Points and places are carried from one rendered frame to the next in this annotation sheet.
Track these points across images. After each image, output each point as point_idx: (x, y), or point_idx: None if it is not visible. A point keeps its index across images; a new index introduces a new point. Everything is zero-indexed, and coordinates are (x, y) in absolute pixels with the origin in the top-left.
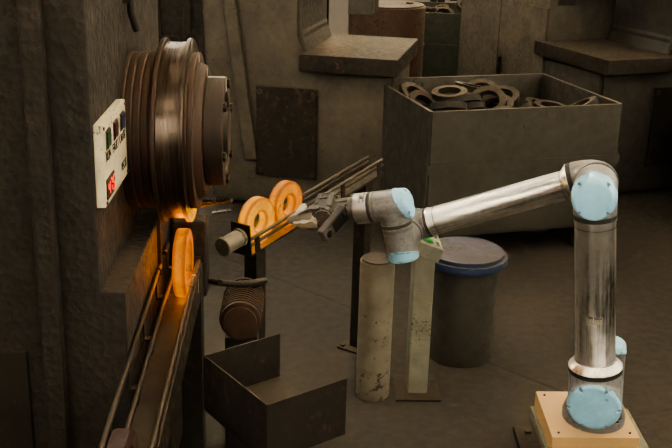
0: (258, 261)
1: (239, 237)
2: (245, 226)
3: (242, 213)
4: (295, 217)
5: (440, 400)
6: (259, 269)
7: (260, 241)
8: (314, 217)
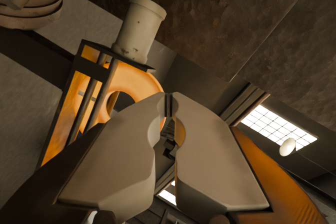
0: (54, 58)
1: (140, 41)
2: (147, 67)
3: (161, 87)
4: (205, 109)
5: None
6: (37, 52)
7: (90, 80)
8: (122, 223)
